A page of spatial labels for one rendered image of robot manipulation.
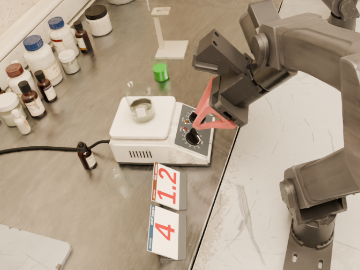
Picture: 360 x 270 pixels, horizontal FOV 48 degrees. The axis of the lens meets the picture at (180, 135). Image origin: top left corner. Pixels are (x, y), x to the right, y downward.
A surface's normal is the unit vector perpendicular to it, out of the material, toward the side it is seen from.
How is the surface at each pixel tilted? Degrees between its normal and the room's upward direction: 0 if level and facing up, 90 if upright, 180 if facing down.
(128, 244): 0
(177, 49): 0
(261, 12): 25
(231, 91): 90
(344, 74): 90
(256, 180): 0
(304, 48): 86
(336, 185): 92
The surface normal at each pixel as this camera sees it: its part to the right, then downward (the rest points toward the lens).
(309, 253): -0.14, -0.69
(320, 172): -0.97, 0.22
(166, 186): 0.53, -0.58
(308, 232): -0.52, 0.66
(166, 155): -0.14, 0.72
